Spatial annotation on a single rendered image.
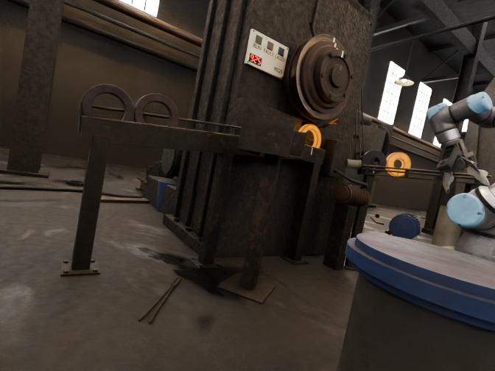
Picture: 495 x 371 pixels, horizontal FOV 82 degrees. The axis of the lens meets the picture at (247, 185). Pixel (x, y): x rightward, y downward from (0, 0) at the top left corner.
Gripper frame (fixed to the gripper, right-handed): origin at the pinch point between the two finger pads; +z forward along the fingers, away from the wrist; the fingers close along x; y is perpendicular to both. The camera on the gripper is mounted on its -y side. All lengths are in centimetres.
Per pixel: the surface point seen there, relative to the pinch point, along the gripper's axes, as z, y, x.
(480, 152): -2, 258, 122
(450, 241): 31, 36, 38
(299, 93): -72, -17, 51
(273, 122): -47, -62, 17
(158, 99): -75, -94, 43
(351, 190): -12, 5, 63
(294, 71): -84, -17, 49
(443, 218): 18, 38, 39
